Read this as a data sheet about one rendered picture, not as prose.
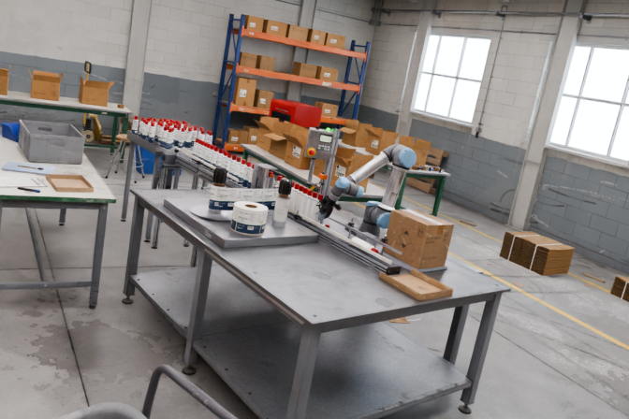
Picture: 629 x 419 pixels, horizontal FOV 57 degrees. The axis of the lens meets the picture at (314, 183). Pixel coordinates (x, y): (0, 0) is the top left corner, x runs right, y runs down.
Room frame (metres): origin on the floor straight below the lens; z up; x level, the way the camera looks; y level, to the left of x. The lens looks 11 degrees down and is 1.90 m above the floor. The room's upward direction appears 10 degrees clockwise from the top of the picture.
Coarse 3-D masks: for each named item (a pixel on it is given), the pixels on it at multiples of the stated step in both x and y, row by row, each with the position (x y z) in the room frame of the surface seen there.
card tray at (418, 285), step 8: (416, 272) 3.16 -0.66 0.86; (384, 280) 2.99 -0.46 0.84; (392, 280) 2.95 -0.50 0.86; (400, 280) 3.04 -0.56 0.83; (408, 280) 3.07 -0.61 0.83; (416, 280) 3.09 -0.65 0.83; (424, 280) 3.11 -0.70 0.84; (432, 280) 3.06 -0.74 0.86; (400, 288) 2.90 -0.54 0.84; (408, 288) 2.86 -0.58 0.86; (416, 288) 2.96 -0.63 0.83; (424, 288) 2.98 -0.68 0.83; (432, 288) 3.01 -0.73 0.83; (440, 288) 3.02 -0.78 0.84; (448, 288) 2.98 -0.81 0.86; (416, 296) 2.81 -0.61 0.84; (424, 296) 2.81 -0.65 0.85; (432, 296) 2.85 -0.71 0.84; (440, 296) 2.89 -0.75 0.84
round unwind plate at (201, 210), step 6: (192, 210) 3.44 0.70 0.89; (198, 210) 3.46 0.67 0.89; (204, 210) 3.49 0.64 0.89; (222, 210) 3.56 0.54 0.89; (228, 210) 3.59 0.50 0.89; (204, 216) 3.37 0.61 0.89; (210, 216) 3.39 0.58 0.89; (216, 216) 3.41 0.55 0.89; (222, 216) 3.44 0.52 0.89; (228, 216) 3.46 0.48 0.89
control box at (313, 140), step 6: (312, 132) 3.83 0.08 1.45; (318, 132) 3.84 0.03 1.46; (324, 132) 3.84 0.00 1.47; (330, 132) 3.85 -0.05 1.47; (312, 138) 3.83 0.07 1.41; (318, 138) 3.84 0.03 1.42; (306, 144) 3.92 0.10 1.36; (312, 144) 3.83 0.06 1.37; (324, 144) 3.84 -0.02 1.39; (330, 144) 3.85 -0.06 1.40; (306, 150) 3.84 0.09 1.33; (318, 150) 3.84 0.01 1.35; (330, 150) 3.85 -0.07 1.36; (306, 156) 3.84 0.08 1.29; (312, 156) 3.84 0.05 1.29; (318, 156) 3.84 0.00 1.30; (324, 156) 3.84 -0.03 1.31
